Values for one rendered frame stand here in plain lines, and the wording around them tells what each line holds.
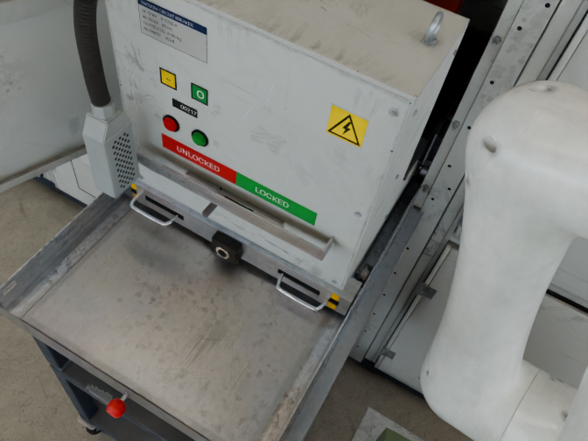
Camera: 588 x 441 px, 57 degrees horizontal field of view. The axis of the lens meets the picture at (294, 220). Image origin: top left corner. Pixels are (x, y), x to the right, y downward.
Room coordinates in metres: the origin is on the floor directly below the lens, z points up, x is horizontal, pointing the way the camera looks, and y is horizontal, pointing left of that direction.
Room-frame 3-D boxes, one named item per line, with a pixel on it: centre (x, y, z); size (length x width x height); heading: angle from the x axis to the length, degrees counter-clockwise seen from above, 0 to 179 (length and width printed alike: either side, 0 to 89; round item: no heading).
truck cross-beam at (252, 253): (0.64, 0.11, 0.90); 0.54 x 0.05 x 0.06; 70
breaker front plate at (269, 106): (0.63, 0.11, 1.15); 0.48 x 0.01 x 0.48; 70
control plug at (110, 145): (0.63, 0.34, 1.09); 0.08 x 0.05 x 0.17; 160
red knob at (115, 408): (0.29, 0.24, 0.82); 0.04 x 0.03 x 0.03; 160
